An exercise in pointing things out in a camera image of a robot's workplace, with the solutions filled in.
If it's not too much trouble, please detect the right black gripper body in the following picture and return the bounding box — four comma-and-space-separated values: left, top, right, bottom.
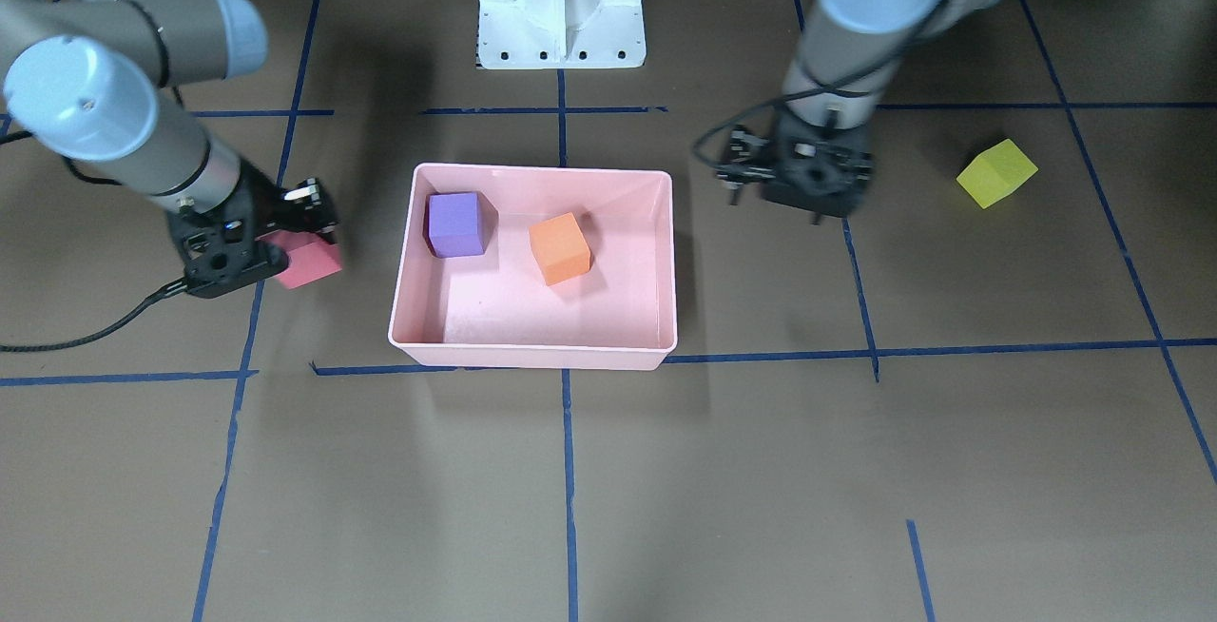
166, 166, 290, 299

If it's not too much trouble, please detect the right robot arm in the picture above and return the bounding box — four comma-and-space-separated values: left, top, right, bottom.
2, 0, 340, 298

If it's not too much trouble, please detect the yellow-green foam block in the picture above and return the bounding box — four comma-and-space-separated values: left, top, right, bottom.
957, 138, 1039, 211

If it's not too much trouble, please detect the pink plastic bin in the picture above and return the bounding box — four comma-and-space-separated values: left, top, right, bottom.
387, 163, 678, 371

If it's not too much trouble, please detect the white mounting post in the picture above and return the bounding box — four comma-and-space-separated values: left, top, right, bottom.
475, 0, 647, 71

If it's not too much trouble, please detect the purple foam block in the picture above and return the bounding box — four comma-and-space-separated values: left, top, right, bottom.
425, 190, 498, 259

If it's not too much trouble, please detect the red foam block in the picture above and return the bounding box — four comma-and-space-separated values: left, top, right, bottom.
258, 231, 342, 288

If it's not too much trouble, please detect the orange foam block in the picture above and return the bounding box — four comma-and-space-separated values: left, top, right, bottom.
529, 213, 591, 285

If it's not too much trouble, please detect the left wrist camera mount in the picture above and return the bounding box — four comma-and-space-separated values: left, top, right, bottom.
713, 124, 775, 206

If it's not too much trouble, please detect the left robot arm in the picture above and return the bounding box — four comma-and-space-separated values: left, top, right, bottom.
758, 0, 1000, 218

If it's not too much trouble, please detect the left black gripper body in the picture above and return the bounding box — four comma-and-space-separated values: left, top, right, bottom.
761, 107, 874, 219

